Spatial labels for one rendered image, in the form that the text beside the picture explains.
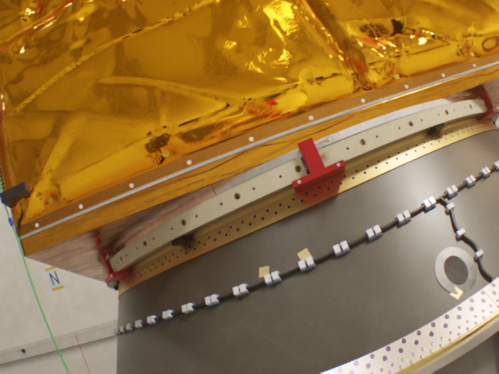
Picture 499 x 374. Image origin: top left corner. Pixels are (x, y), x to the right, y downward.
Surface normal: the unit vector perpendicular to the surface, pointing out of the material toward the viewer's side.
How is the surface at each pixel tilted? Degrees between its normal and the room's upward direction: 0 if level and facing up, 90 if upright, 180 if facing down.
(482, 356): 90
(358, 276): 62
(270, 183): 90
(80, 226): 90
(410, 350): 43
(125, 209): 90
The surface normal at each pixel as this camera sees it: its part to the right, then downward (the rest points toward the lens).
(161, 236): -0.54, 0.04
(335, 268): -0.32, -0.56
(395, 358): -0.35, -0.78
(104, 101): 0.07, -0.29
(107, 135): 0.03, -0.06
